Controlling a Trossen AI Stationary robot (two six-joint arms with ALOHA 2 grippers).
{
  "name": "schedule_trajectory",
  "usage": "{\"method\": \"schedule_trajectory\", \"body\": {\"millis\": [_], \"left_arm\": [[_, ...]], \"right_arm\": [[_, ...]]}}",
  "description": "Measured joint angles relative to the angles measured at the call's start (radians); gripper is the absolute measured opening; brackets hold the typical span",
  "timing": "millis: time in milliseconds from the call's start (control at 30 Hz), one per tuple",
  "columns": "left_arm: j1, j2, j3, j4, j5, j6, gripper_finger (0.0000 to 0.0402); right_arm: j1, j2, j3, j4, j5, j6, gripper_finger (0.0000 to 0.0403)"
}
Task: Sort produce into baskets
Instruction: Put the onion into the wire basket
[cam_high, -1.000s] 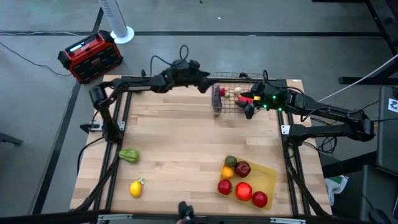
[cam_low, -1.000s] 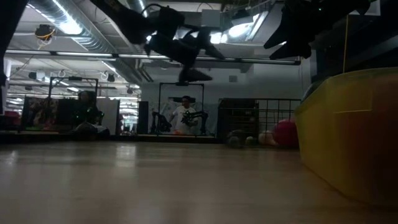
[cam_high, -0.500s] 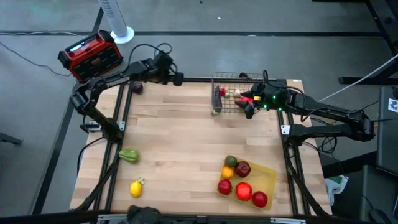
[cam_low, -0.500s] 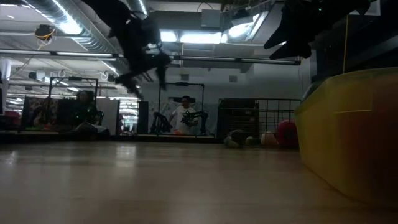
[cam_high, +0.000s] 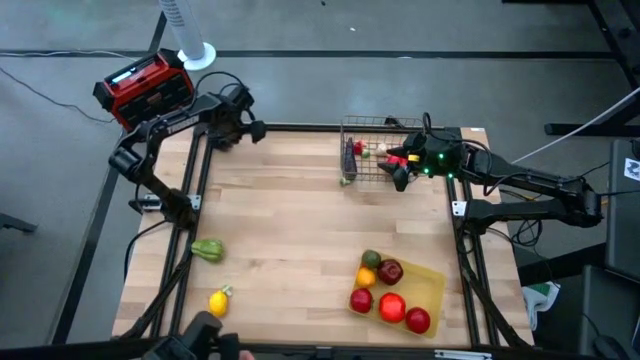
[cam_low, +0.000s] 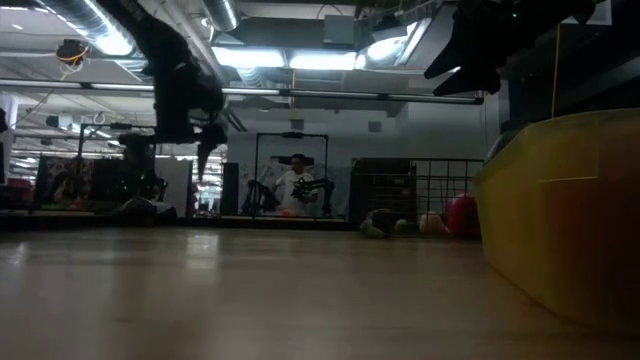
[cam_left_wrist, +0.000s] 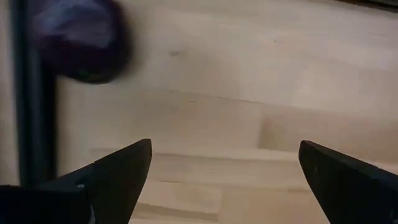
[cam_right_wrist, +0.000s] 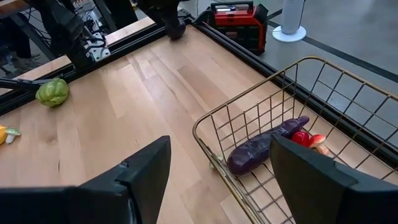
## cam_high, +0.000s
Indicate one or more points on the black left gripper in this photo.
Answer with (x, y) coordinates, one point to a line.
(227, 122)

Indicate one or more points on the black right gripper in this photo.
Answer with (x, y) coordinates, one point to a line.
(435, 152)

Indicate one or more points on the red bell pepper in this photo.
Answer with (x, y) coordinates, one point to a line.
(398, 161)

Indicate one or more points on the small red fruit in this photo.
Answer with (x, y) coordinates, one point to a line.
(358, 146)

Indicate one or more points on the purple eggplant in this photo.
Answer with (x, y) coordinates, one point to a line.
(350, 160)

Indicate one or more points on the small white green vegetable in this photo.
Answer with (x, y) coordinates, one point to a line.
(345, 181)

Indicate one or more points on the green avocado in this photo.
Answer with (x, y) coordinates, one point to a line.
(371, 259)

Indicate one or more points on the dark red apple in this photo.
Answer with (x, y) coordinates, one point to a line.
(390, 271)

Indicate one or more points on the yellow orange citrus fruit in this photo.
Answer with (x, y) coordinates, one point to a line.
(365, 276)

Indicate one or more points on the green bell pepper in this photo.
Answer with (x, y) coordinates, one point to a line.
(208, 249)

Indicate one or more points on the orange persimmon green calyx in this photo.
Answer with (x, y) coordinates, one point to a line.
(392, 307)

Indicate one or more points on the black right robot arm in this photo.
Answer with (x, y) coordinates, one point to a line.
(525, 177)

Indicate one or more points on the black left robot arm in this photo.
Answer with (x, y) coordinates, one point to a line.
(170, 125)

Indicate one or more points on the red black portable box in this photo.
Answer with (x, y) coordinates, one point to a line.
(145, 87)

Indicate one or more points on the yellow plastic bin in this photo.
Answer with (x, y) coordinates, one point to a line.
(430, 287)

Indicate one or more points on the yellow lemon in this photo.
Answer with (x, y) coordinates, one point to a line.
(218, 303)

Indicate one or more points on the green white bag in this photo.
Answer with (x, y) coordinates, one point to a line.
(540, 295)

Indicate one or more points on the black desk stand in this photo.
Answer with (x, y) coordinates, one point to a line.
(590, 130)

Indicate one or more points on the person's hand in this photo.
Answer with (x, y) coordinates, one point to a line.
(246, 356)

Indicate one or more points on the dark grey cabinet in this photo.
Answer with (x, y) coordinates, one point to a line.
(622, 225)

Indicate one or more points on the white printed label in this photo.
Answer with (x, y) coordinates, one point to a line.
(632, 169)

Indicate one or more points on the dark grey desk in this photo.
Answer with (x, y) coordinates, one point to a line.
(610, 310)

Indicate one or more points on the black furniture foot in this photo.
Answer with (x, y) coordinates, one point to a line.
(17, 223)

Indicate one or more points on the black computer mouse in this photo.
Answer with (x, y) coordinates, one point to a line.
(610, 347)

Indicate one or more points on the black aluminium table frame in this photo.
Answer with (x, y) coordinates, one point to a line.
(310, 127)

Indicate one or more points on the silver arm base bracket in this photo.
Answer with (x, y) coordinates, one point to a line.
(459, 208)
(150, 203)

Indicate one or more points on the silver camera mount bracket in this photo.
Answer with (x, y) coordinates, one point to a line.
(462, 355)

